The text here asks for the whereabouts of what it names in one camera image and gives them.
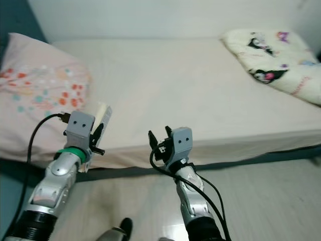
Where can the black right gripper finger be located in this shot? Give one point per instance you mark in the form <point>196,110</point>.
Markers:
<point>153,140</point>
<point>168,131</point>

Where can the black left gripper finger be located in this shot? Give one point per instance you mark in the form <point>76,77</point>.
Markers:
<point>96,128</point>

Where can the pink pillow with coloured dots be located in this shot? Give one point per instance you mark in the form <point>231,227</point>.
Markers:
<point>40,90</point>

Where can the cream mattress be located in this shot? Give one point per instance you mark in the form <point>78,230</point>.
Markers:
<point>155,80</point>

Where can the robot left leg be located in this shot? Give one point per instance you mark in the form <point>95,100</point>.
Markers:
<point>115,231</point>

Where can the robot leg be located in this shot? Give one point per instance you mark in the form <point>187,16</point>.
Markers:
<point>169,239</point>
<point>115,231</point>

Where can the robot right leg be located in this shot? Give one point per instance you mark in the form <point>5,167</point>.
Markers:
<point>169,239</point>

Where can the blue fabric headboard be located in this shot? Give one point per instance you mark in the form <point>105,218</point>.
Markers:
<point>15,15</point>

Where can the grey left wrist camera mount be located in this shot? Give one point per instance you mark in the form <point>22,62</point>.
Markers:
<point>80,128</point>

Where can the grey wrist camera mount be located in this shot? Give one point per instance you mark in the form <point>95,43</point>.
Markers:
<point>80,128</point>
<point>182,143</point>

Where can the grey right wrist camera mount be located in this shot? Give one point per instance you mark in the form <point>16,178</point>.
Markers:
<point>182,143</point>

